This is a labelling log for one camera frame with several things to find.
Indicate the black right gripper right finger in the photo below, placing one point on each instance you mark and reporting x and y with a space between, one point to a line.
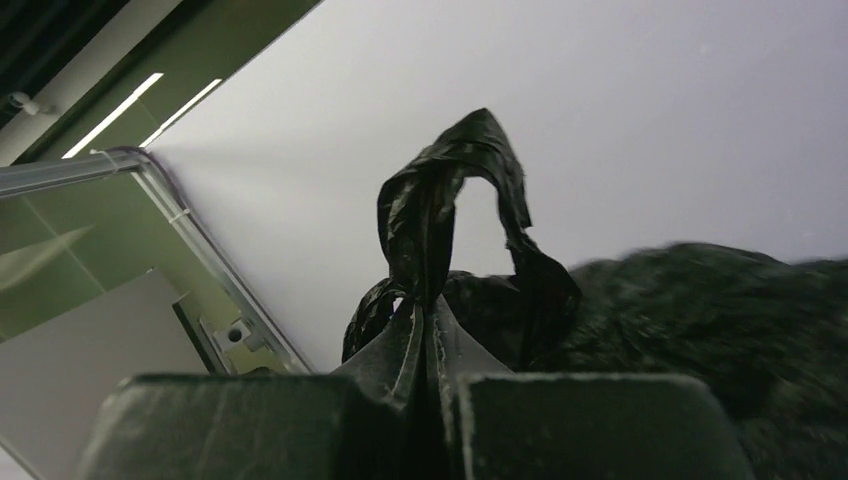
499 424

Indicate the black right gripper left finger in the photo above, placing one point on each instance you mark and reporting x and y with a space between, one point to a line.
353 423

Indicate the black plastic trash bag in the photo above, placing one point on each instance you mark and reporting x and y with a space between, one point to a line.
768 337

